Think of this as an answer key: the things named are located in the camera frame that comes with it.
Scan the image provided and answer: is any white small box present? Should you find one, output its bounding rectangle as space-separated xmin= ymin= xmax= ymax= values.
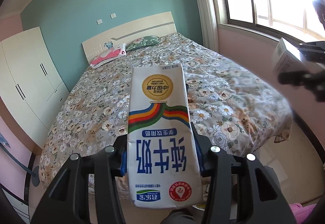
xmin=272 ymin=38 xmax=307 ymax=74

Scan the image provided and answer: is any white wardrobe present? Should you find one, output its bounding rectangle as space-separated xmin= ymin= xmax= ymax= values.
xmin=1 ymin=27 xmax=69 ymax=148

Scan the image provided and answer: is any floral bed quilt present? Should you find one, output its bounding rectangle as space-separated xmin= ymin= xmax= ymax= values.
xmin=39 ymin=32 xmax=294 ymax=200

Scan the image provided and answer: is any dark curved floor stand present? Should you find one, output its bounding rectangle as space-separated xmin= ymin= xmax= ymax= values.
xmin=1 ymin=143 xmax=40 ymax=187

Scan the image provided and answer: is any pink quilted jacket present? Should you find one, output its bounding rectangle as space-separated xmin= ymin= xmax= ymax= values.
xmin=289 ymin=203 xmax=316 ymax=224

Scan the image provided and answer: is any grey trousers left leg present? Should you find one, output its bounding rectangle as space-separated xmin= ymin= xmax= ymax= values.
xmin=160 ymin=208 xmax=203 ymax=224

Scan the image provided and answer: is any white milk carton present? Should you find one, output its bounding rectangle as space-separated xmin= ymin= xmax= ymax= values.
xmin=127 ymin=64 xmax=203 ymax=209

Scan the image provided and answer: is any white trash bin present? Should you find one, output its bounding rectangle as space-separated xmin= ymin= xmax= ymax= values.
xmin=192 ymin=202 xmax=206 ymax=211

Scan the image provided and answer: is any pink white pillow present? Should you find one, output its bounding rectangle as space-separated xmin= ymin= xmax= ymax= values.
xmin=90 ymin=42 xmax=126 ymax=69

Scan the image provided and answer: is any cream wooden headboard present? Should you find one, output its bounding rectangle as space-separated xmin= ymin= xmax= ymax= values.
xmin=82 ymin=11 xmax=177 ymax=63

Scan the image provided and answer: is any green floral pillow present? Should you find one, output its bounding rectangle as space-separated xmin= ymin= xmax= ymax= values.
xmin=126 ymin=35 xmax=160 ymax=52

